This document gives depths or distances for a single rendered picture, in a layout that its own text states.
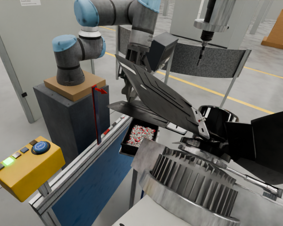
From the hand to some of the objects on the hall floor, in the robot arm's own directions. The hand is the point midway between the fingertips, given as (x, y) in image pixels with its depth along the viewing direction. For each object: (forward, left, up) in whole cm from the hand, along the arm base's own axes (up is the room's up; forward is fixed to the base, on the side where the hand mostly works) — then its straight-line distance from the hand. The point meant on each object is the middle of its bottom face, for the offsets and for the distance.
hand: (130, 99), depth 66 cm
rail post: (-12, -39, -115) cm, 122 cm away
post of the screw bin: (+3, +6, -115) cm, 115 cm away
